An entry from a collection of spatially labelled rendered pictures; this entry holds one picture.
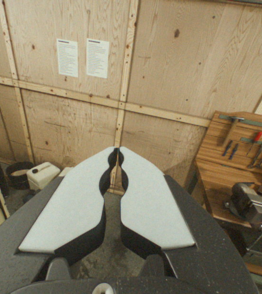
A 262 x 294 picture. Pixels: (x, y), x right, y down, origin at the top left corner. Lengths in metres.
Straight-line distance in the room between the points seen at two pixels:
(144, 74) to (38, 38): 1.07
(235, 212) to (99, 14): 1.81
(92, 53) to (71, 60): 0.24
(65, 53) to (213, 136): 1.62
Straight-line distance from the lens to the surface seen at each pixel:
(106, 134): 1.78
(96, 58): 1.66
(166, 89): 1.54
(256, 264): 2.04
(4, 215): 1.27
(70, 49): 1.78
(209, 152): 1.70
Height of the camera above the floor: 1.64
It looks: 29 degrees down
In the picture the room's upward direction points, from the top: 10 degrees clockwise
